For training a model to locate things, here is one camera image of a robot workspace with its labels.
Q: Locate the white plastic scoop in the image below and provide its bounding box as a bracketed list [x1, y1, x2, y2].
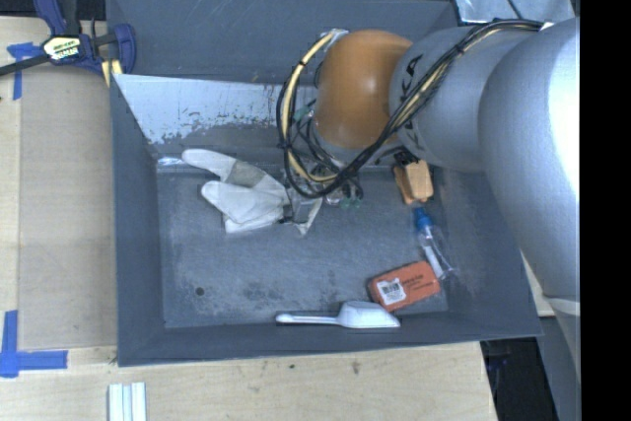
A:
[274, 300, 402, 330]

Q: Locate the clear bottle with blue cap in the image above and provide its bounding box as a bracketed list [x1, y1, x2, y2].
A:
[412, 206, 458, 283]

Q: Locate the grey metal bin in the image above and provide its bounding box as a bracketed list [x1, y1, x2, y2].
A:
[104, 0, 544, 368]

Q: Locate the pale brown cardboard board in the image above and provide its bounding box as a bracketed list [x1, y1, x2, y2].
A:
[18, 18, 119, 352]

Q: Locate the orange flat packet with label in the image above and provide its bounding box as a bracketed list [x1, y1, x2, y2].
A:
[365, 259, 442, 314]

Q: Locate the orange and black clip block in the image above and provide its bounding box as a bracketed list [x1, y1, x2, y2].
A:
[391, 151, 436, 206]

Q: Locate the white work glove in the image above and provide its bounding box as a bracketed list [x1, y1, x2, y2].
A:
[180, 148, 299, 235]

